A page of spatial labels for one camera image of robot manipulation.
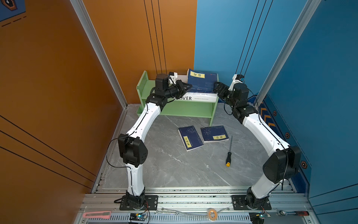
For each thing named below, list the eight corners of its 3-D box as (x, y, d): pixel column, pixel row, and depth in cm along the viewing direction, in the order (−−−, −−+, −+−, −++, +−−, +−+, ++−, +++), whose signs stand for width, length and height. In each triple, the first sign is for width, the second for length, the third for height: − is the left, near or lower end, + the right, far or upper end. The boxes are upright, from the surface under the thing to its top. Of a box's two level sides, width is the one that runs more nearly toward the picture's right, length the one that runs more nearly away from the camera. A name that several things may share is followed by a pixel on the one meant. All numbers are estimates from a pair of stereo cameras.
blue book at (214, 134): (203, 143, 99) (204, 141, 97) (200, 129, 106) (200, 127, 105) (227, 140, 100) (228, 138, 98) (222, 126, 108) (223, 125, 106)
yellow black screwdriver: (225, 166, 88) (226, 164, 86) (229, 137, 102) (230, 135, 100) (229, 167, 88) (230, 165, 86) (232, 138, 101) (233, 136, 99)
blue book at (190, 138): (186, 151, 95) (186, 150, 93) (178, 130, 106) (177, 128, 104) (202, 146, 97) (203, 144, 95) (192, 126, 108) (193, 124, 106)
